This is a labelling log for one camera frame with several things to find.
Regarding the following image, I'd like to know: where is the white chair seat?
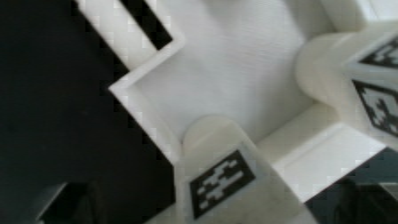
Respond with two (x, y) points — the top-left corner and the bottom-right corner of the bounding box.
(75, 0), (398, 199)

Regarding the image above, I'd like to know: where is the white chair leg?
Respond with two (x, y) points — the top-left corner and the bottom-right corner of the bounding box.
(297, 21), (398, 151)
(141, 114), (325, 224)

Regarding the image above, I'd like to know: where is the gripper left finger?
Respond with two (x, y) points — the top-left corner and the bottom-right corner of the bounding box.
(34, 182), (109, 224)

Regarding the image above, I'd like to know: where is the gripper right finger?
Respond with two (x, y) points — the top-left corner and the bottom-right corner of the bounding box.
(306, 179), (398, 224)

